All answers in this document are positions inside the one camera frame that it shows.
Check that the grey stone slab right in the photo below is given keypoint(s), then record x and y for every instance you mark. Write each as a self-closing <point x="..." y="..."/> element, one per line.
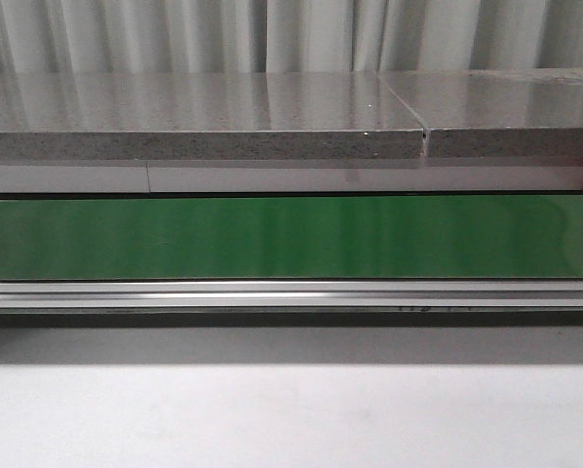
<point x="536" y="113"/>

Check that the grey stone slab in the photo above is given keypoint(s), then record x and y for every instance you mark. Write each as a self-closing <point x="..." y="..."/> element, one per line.
<point x="536" y="113"/>
<point x="149" y="116"/>

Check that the green conveyor belt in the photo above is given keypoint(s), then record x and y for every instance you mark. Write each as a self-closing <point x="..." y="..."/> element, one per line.
<point x="365" y="237"/>

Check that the grey stone slab left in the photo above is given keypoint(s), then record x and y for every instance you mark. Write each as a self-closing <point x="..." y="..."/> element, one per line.
<point x="149" y="116"/>

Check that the white base panel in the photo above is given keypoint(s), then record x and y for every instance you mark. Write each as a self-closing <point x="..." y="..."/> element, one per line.
<point x="245" y="176"/>

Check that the grey curtain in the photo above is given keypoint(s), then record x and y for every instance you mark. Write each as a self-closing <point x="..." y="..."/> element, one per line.
<point x="285" y="36"/>

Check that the aluminium conveyor frame rail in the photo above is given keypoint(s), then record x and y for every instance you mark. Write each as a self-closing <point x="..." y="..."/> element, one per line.
<point x="265" y="294"/>

